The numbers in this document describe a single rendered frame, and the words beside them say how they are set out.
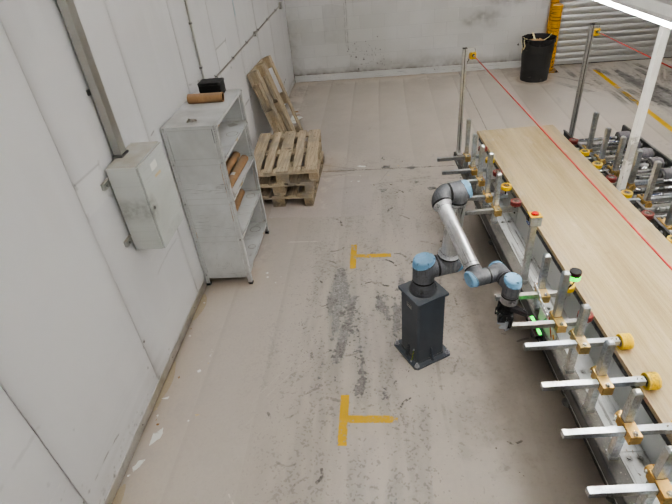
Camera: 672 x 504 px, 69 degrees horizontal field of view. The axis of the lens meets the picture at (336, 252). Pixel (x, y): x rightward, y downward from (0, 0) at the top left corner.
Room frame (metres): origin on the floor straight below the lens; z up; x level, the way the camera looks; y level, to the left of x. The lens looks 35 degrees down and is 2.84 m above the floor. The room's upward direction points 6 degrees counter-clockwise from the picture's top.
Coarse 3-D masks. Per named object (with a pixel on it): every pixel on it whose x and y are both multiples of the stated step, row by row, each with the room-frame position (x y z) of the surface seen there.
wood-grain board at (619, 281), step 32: (512, 128) 4.54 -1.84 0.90; (544, 128) 4.46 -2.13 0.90; (512, 160) 3.85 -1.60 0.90; (544, 160) 3.79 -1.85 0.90; (576, 160) 3.73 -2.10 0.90; (544, 192) 3.26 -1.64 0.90; (576, 192) 3.21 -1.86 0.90; (608, 192) 3.16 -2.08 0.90; (544, 224) 2.83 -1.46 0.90; (576, 224) 2.79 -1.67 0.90; (608, 224) 2.75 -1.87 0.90; (640, 224) 2.71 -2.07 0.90; (576, 256) 2.44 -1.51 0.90; (608, 256) 2.41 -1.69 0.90; (640, 256) 2.37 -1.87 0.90; (576, 288) 2.15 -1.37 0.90; (608, 288) 2.11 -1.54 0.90; (640, 288) 2.09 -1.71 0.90; (608, 320) 1.86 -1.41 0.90; (640, 320) 1.84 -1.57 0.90; (640, 352) 1.63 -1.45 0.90
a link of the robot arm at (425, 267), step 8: (416, 256) 2.66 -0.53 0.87; (424, 256) 2.65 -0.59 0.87; (432, 256) 2.63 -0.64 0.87; (416, 264) 2.59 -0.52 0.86; (424, 264) 2.56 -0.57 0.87; (432, 264) 2.57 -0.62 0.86; (416, 272) 2.58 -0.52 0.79; (424, 272) 2.55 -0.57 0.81; (432, 272) 2.56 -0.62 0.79; (440, 272) 2.57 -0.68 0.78; (416, 280) 2.58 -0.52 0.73; (424, 280) 2.55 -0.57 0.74; (432, 280) 2.57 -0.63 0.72
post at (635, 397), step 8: (632, 392) 1.23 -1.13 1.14; (640, 392) 1.22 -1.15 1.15; (632, 400) 1.21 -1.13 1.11; (640, 400) 1.21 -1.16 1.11; (624, 408) 1.24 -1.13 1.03; (632, 408) 1.21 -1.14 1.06; (624, 416) 1.22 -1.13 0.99; (632, 416) 1.21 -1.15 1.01; (616, 440) 1.21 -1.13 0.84; (624, 440) 1.21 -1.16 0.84; (608, 448) 1.24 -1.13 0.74; (616, 448) 1.21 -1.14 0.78; (616, 456) 1.21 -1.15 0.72
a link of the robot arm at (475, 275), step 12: (444, 192) 2.50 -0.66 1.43; (432, 204) 2.48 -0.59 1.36; (444, 204) 2.44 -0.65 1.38; (444, 216) 2.38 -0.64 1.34; (456, 228) 2.29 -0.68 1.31; (456, 240) 2.23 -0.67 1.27; (456, 252) 2.20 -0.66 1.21; (468, 252) 2.14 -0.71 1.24; (468, 264) 2.09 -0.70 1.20; (468, 276) 2.03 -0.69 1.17; (480, 276) 2.01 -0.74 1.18; (492, 276) 2.01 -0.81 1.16
